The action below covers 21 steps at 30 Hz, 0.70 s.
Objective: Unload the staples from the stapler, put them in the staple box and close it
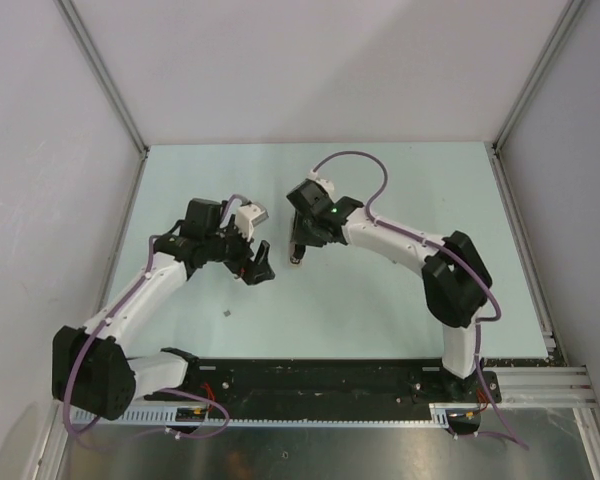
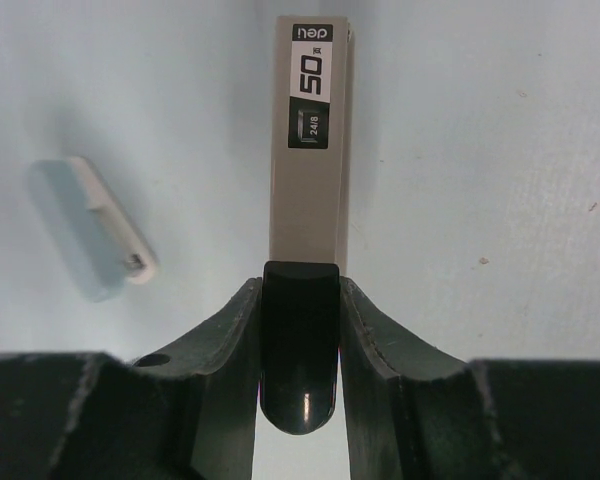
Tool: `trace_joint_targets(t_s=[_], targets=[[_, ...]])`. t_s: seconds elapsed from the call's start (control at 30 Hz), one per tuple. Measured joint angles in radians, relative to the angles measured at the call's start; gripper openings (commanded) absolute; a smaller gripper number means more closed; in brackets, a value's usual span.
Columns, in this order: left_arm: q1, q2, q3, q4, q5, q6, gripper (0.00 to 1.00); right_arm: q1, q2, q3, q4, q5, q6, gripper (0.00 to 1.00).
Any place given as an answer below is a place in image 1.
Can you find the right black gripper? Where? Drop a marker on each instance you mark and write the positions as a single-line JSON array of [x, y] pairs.
[[302, 238]]

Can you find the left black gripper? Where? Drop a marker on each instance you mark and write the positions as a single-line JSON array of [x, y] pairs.
[[260, 269]]

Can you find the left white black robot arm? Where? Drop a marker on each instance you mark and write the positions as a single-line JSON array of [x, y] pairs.
[[91, 369]]

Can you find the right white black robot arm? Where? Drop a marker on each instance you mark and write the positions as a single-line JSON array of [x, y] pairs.
[[455, 279]]

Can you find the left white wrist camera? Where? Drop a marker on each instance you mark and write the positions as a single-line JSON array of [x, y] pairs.
[[248, 217]]

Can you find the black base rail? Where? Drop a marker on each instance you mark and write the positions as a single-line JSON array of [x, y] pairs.
[[333, 390]]

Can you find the aluminium frame rails right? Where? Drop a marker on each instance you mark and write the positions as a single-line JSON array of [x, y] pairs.
[[545, 387]]

